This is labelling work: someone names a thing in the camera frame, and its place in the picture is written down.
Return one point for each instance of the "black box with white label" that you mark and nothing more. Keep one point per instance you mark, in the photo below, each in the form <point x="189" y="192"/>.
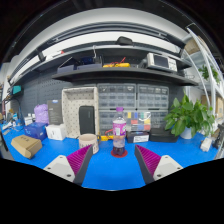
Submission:
<point x="138" y="137"/>

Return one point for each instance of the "grey small-parts drawer cabinet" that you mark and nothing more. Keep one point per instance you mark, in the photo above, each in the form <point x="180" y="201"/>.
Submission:
<point x="153" y="96"/>
<point x="116" y="95"/>

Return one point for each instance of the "green potted plant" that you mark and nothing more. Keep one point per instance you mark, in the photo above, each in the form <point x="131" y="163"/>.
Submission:
<point x="186" y="115"/>

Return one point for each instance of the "clear compartment box colourful parts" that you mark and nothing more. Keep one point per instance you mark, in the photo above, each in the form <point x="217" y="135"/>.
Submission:
<point x="138" y="120"/>

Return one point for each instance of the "white small adapter block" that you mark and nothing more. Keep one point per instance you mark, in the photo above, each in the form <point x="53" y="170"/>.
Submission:
<point x="206" y="144"/>

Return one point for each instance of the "white metal rack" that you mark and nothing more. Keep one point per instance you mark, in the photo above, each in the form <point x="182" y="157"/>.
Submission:
<point x="208" y="73"/>

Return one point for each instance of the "yellow multimeter with red leads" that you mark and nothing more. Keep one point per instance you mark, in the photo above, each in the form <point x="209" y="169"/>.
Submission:
<point x="105" y="138"/>

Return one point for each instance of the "white carton box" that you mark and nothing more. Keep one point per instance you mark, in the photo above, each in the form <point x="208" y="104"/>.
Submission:
<point x="56" y="132"/>

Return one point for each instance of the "dark grey flat box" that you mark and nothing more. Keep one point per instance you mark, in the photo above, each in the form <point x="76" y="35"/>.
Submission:
<point x="55" y="111"/>

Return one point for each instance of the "black rounded flat device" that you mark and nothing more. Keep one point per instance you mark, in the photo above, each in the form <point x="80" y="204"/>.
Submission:
<point x="87" y="120"/>

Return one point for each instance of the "black wall shelf unit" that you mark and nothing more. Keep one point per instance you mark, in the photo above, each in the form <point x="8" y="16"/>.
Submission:
<point x="120" y="73"/>

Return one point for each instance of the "blue carton box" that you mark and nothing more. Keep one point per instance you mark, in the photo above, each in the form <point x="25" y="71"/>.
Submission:
<point x="36" y="130"/>

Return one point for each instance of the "beige dotted storage basket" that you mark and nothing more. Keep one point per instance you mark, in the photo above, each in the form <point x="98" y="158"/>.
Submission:
<point x="70" y="113"/>

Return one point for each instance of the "beige cup with grey slots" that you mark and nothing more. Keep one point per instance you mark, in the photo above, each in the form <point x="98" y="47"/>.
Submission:
<point x="88" y="143"/>

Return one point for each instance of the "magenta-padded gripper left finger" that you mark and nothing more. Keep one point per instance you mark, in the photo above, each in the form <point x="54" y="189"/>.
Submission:
<point x="65" y="166"/>

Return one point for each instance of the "teal small device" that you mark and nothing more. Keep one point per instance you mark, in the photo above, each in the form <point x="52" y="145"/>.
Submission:
<point x="16" y="90"/>

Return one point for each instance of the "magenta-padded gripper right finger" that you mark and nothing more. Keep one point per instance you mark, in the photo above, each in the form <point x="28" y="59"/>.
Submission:
<point x="163" y="166"/>

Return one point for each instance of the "clear purple-capped drink bottle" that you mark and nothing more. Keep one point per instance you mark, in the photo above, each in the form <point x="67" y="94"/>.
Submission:
<point x="119" y="133"/>

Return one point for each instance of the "black flat case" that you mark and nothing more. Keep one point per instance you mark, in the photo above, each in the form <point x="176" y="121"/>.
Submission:
<point x="163" y="136"/>

